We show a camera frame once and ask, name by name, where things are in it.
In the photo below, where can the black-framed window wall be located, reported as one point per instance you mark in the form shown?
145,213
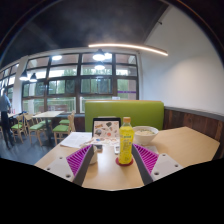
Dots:
66,86

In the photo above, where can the light wooden dining table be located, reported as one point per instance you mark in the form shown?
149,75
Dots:
48,114

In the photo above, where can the white bowl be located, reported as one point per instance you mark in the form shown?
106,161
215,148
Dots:
146,135

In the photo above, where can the white paper booklet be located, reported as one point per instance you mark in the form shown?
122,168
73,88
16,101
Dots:
76,139

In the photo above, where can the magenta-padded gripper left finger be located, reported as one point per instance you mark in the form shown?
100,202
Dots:
60,166

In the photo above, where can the yellow drink bottle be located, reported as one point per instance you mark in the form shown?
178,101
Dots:
126,143

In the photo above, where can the long linear pendant light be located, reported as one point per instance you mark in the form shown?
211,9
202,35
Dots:
133,46

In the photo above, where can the person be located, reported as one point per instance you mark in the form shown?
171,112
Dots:
5,113

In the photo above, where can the wooden chairs with green seats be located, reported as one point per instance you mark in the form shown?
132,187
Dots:
36,126

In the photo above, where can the green upholstered bench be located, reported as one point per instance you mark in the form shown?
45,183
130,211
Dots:
133,113

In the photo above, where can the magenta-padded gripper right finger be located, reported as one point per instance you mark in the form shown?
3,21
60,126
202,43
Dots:
163,165

